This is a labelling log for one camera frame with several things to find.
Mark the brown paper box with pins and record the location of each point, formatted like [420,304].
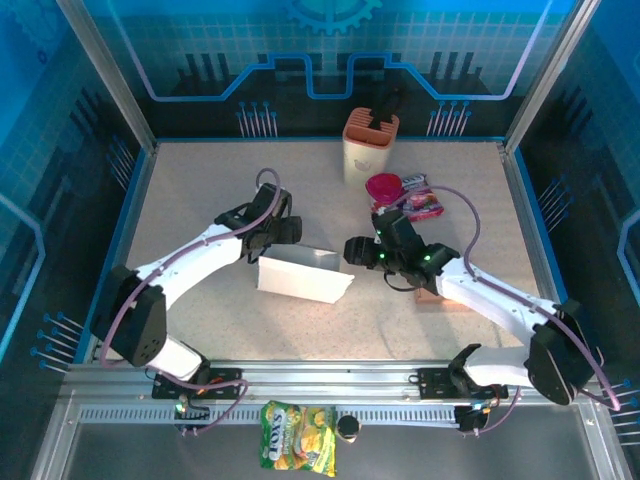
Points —
[425,298]

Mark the white paper box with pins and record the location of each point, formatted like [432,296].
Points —
[300,277]

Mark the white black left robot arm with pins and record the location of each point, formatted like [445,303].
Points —
[200,255]

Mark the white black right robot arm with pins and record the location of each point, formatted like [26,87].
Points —
[480,295]

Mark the purple candy bag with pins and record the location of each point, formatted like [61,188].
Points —
[425,205]

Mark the pink lidded cup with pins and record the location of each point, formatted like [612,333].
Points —
[382,186]

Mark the beige knife block orange top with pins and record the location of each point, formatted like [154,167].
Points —
[365,155]

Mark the black round knob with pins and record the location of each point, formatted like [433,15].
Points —
[347,427]

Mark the yellow candy bag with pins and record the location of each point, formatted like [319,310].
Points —
[297,440]

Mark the aluminium mounting rail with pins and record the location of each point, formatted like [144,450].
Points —
[325,380]

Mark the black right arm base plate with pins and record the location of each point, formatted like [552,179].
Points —
[435,382]

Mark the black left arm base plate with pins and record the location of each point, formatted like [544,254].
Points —
[230,382]

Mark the aluminium frame post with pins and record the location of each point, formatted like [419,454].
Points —
[545,75]
[107,75]

